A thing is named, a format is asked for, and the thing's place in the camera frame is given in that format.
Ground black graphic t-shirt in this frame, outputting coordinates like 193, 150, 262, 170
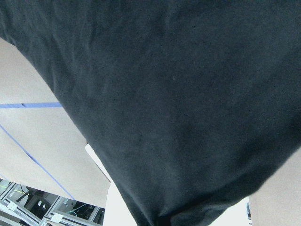
0, 0, 301, 226

